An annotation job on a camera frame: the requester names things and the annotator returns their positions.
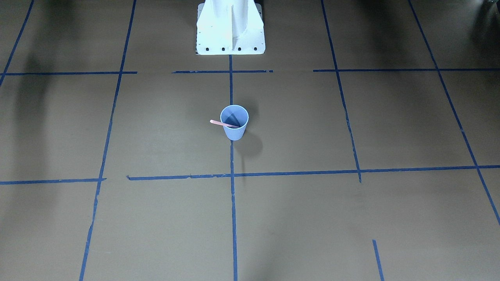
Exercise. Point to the blue paper cup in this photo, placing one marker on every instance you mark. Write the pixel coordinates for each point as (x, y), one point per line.
(234, 115)

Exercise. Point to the pink chopstick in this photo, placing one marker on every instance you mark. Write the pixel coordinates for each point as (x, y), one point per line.
(223, 124)

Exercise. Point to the white pedestal column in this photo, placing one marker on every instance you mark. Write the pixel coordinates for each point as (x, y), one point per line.
(230, 27)

